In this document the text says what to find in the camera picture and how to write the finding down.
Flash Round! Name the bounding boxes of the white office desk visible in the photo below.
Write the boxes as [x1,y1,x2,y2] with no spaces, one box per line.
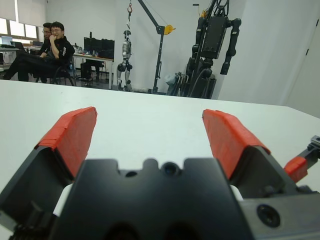
[71,51,115,90]

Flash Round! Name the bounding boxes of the white plastic bag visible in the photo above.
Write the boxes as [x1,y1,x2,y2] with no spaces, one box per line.
[164,73,177,88]

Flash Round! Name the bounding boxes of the man in white-print black jacket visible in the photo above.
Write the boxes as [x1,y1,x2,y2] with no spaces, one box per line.
[3,21,76,85]

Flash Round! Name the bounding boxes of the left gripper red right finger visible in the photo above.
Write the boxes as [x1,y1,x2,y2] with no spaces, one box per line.
[201,108,299,200]

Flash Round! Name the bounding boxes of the black gantry crane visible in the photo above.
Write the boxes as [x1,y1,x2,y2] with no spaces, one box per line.
[137,0,177,95]

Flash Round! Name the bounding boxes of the red hoist hook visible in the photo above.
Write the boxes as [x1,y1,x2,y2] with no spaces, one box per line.
[126,0,134,31]

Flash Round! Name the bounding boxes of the silver humanoid robot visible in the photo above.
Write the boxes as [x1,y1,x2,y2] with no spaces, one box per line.
[115,29,134,91]

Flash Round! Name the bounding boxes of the black office chair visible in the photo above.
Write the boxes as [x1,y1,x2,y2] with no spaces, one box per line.
[34,54,77,86]

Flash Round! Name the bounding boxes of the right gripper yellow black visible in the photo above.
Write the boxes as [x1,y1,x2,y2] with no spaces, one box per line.
[284,134,320,184]

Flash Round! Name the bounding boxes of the yellow hoist winch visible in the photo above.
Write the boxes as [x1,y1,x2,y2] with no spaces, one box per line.
[163,24,177,36]

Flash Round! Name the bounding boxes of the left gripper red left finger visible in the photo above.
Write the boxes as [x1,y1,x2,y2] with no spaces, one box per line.
[0,106,99,227]

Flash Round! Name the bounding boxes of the bright window row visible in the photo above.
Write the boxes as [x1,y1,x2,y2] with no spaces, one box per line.
[0,17,41,41]

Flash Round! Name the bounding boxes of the black folded stands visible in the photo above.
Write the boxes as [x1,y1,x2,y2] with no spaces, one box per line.
[174,71,191,97]

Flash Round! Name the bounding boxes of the white door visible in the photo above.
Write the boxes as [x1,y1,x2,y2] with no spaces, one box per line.
[284,13,320,119]

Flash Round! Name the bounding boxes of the open laptop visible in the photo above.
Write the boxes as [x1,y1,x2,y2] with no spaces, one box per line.
[0,35,14,47]

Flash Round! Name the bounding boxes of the black computer monitor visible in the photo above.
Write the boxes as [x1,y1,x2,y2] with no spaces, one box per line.
[83,36,101,54]
[98,38,116,60]

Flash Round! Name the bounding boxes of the black computer tower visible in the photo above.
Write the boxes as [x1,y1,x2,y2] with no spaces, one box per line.
[80,62,93,81]

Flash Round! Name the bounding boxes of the grey office desk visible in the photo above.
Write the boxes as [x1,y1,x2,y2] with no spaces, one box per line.
[0,44,21,74]

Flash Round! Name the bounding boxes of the white roller blind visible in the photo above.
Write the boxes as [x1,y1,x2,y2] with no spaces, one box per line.
[0,0,19,22]

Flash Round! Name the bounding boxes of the large black humanoid robot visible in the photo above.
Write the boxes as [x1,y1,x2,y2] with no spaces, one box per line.
[185,0,243,100]

